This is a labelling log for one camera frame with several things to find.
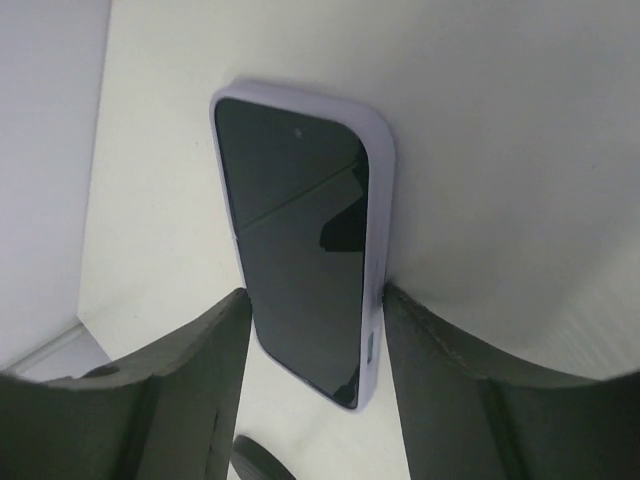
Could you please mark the phone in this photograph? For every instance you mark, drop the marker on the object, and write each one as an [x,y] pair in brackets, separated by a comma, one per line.
[308,182]

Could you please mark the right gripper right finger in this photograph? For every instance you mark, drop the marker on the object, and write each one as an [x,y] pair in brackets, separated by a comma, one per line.
[471,411]

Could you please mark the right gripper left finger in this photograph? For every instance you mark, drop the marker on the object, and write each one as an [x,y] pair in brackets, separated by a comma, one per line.
[166,411]

